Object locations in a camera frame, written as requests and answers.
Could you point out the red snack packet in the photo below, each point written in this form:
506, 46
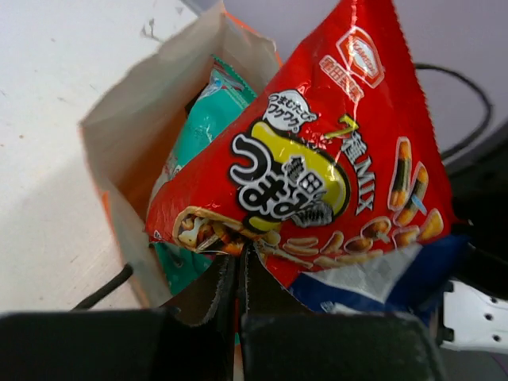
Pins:
334, 164

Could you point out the orange paper bag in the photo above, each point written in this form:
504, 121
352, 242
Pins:
129, 135

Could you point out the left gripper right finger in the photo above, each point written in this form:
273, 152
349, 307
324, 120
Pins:
283, 340

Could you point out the teal snack packet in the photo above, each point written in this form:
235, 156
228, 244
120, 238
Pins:
221, 101

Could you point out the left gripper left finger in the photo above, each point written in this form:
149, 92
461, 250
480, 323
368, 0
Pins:
191, 337

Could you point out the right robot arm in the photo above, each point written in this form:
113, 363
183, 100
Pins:
473, 316

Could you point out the blue snack packet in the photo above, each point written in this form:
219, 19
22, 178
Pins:
409, 280

